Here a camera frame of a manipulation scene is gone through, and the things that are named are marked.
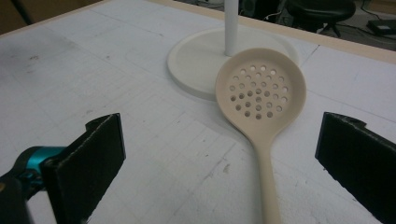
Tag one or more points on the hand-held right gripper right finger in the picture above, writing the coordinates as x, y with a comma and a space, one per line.
361, 158

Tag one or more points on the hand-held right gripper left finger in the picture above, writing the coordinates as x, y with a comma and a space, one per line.
84, 168

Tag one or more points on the beige slotted spoon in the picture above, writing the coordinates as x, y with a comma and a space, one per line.
260, 93

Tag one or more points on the black flat box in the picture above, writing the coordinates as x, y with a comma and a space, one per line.
382, 27

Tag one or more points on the black office chair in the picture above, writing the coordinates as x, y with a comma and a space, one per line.
320, 12

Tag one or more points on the white round-base stand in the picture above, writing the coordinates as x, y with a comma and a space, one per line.
199, 59

